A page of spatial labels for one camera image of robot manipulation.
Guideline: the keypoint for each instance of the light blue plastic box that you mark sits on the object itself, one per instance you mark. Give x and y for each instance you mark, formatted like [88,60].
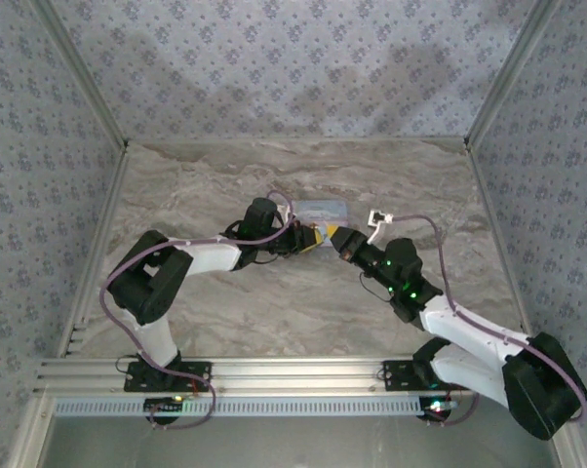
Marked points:
[320,209]

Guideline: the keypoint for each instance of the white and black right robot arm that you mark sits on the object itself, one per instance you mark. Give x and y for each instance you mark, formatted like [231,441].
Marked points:
[469,326]

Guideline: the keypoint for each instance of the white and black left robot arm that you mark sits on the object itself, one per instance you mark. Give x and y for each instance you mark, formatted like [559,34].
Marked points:
[206,256]

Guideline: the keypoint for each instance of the small controller board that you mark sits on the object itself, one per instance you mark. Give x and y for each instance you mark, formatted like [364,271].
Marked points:
[164,405]
[437,407]

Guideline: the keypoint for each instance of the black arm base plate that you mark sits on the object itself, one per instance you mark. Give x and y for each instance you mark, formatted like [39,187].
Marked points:
[196,373]
[396,375]

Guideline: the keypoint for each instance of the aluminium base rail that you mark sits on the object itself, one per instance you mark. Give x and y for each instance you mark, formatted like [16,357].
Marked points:
[293,375]

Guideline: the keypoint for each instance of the aluminium frame post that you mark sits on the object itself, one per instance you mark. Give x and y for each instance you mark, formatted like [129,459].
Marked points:
[508,73]
[84,73]

